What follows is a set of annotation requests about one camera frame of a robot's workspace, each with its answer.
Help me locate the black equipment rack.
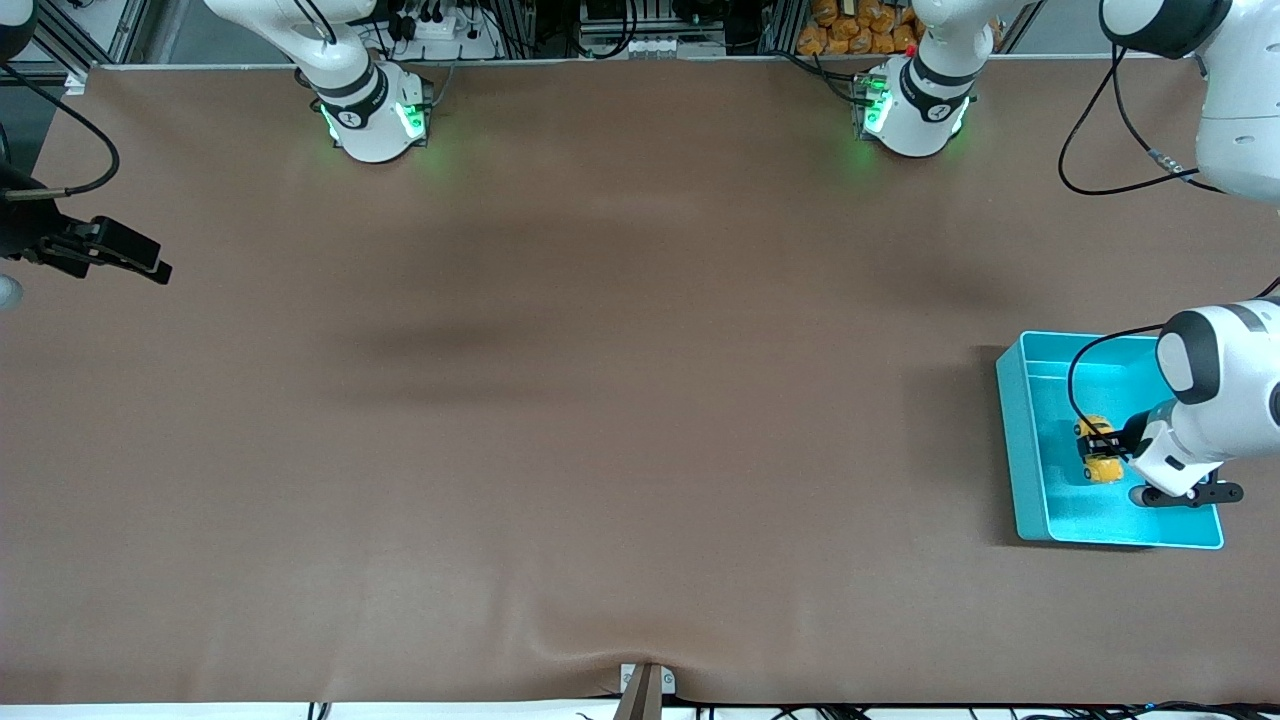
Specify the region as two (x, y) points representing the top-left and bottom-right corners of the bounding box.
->
(500, 0), (801, 61)

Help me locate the brown table mat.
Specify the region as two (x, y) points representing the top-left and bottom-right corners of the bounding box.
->
(0, 55), (1280, 707)

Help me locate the yellow beetle toy car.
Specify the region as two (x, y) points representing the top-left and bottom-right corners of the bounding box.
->
(1075, 415), (1127, 485)

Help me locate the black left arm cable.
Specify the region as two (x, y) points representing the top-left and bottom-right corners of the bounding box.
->
(1058, 42), (1280, 441)

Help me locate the metal clamp bracket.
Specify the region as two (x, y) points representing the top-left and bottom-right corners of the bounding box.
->
(612, 662), (677, 720)

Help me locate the white power strip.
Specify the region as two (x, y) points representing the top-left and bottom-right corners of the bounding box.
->
(395, 0), (501, 61)

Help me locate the bag of orange items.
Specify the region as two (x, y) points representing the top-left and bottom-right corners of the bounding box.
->
(797, 0), (926, 56)

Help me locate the aluminium profile frame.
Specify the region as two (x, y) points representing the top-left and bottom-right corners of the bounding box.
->
(20, 0), (151, 81)

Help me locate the turquoise plastic bin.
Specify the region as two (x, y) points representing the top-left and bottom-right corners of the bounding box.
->
(996, 331), (1225, 551)

